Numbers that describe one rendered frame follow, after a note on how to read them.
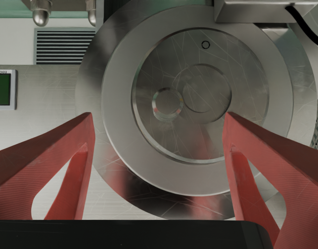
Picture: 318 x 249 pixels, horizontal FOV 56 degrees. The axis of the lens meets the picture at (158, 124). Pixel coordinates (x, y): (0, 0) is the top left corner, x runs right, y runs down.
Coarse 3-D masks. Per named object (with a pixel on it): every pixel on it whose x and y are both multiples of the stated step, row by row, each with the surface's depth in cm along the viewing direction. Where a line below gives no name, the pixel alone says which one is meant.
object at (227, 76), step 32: (192, 32) 16; (224, 32) 17; (160, 64) 16; (192, 64) 16; (224, 64) 16; (256, 64) 16; (192, 96) 16; (224, 96) 17; (256, 96) 16; (160, 128) 16; (192, 128) 16; (192, 160) 16
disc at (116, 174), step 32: (160, 0) 19; (192, 0) 19; (288, 32) 18; (96, 64) 18; (288, 64) 18; (96, 96) 18; (96, 128) 18; (96, 160) 18; (128, 192) 18; (160, 192) 18
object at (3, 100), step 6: (0, 78) 51; (6, 78) 51; (0, 84) 51; (6, 84) 51; (0, 90) 51; (6, 90) 51; (0, 96) 51; (6, 96) 51; (0, 102) 51; (6, 102) 51
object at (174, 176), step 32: (128, 32) 18; (160, 32) 18; (256, 32) 18; (128, 64) 18; (128, 96) 18; (288, 96) 18; (128, 128) 18; (288, 128) 18; (128, 160) 17; (160, 160) 17; (224, 160) 17; (192, 192) 17; (224, 192) 17
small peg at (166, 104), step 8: (168, 88) 13; (160, 96) 13; (168, 96) 13; (176, 96) 13; (152, 104) 13; (160, 104) 13; (168, 104) 13; (176, 104) 13; (160, 112) 13; (168, 112) 13; (176, 112) 13; (160, 120) 16; (168, 120) 15
